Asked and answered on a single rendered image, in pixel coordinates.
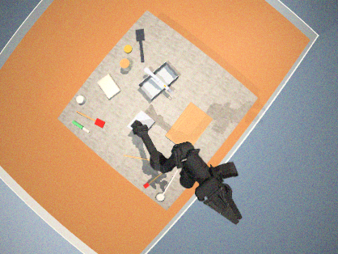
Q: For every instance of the dark grey spatula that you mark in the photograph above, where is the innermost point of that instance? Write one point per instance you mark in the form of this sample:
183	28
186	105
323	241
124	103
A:
140	36

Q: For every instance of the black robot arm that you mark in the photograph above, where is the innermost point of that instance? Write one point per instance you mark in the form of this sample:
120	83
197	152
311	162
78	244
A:
180	152

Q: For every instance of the light brown wooden board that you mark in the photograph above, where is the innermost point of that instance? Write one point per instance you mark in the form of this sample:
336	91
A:
189	126

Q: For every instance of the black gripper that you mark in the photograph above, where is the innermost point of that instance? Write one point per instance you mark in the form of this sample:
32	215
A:
219	194

